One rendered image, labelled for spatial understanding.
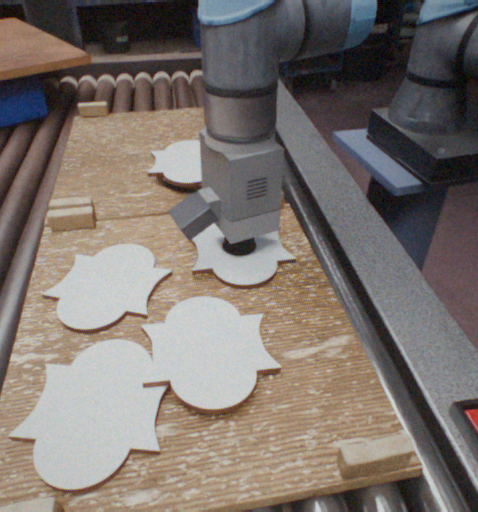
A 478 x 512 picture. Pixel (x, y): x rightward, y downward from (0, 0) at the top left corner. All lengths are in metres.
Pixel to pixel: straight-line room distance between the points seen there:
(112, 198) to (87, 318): 0.26
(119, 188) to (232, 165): 0.31
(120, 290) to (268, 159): 0.22
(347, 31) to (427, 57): 0.46
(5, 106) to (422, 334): 0.89
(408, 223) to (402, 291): 0.49
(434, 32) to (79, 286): 0.73
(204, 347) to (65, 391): 0.13
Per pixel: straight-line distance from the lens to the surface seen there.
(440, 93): 0.97
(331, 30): 0.50
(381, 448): 0.39
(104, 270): 0.56
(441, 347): 0.54
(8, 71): 1.03
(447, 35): 0.94
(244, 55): 0.44
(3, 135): 1.08
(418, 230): 1.09
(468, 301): 2.09
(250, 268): 0.54
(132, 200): 0.70
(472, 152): 0.95
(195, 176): 0.70
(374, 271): 0.61
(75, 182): 0.78
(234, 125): 0.46
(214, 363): 0.43
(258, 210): 0.51
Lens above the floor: 1.29
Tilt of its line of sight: 38 degrees down
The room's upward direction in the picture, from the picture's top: straight up
